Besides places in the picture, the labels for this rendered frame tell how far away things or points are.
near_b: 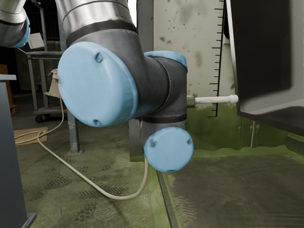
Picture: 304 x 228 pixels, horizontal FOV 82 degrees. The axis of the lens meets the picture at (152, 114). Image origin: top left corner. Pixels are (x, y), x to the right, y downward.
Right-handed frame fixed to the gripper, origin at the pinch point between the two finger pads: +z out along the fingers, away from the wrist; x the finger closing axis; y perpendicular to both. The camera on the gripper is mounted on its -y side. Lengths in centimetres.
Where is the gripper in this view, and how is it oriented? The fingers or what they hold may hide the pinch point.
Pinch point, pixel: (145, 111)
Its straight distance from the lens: 66.5
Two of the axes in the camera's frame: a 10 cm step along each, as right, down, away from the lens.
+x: 9.9, -0.7, 1.5
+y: 0.4, 9.8, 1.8
